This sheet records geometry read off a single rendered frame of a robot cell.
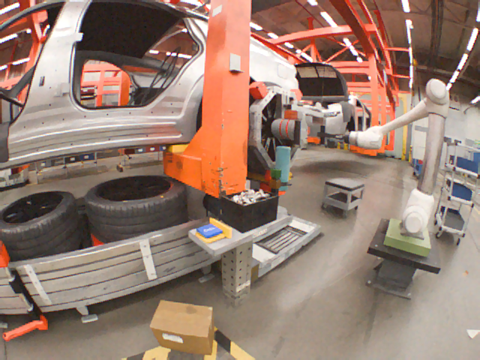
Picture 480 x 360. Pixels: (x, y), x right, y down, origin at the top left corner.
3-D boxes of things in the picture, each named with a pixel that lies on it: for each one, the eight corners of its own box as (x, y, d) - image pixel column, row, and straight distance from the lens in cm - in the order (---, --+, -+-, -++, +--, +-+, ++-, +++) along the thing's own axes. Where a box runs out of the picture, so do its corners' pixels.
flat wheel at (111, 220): (149, 198, 178) (146, 170, 172) (209, 219, 132) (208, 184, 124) (80, 221, 154) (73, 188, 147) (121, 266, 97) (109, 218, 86)
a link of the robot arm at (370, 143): (356, 149, 129) (361, 145, 142) (379, 153, 126) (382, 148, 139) (357, 132, 127) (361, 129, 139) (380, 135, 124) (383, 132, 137)
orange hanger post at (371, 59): (350, 151, 509) (349, 55, 551) (376, 155, 495) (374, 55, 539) (349, 151, 493) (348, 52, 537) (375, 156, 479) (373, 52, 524)
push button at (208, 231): (211, 228, 80) (211, 223, 79) (223, 235, 75) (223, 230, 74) (196, 233, 77) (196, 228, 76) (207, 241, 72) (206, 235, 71)
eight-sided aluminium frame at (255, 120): (295, 164, 165) (298, 96, 165) (302, 165, 161) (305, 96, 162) (247, 172, 122) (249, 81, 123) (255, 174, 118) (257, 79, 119)
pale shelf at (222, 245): (261, 211, 107) (262, 205, 106) (288, 221, 98) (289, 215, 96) (188, 237, 82) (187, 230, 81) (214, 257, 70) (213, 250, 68)
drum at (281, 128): (282, 138, 146) (282, 118, 146) (308, 141, 135) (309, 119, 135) (269, 138, 135) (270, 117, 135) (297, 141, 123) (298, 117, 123)
